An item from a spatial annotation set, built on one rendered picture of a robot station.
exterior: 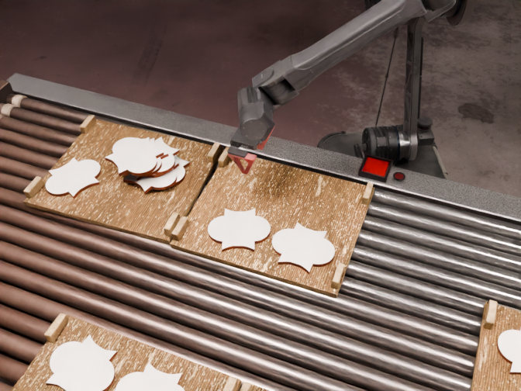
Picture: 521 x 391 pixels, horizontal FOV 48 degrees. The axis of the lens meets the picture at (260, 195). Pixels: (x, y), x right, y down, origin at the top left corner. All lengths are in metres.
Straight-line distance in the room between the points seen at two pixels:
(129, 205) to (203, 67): 2.20
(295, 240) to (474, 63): 2.61
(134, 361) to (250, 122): 0.54
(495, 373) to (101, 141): 1.15
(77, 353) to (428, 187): 0.94
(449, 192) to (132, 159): 0.82
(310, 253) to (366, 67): 2.39
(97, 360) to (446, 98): 2.65
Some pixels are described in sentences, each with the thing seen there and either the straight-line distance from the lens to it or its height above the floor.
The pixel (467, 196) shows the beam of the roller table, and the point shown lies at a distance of 1.59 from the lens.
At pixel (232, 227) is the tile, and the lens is 1.41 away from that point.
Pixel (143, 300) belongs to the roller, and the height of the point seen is 0.92.
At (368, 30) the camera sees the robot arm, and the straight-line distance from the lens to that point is 1.25.
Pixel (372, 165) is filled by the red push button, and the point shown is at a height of 0.93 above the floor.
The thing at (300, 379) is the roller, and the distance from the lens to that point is 1.22.
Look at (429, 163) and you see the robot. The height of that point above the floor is 0.24.
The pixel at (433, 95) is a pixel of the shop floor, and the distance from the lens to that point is 3.49.
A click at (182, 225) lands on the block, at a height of 0.96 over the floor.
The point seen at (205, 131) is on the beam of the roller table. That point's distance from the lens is 1.72.
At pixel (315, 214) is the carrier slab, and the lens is 1.45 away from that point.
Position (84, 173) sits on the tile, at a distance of 1.61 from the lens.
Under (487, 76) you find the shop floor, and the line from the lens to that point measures 3.72.
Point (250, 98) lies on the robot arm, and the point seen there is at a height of 1.23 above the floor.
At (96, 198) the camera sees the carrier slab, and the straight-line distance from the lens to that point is 1.55.
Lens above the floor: 2.01
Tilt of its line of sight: 46 degrees down
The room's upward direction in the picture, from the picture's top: 1 degrees counter-clockwise
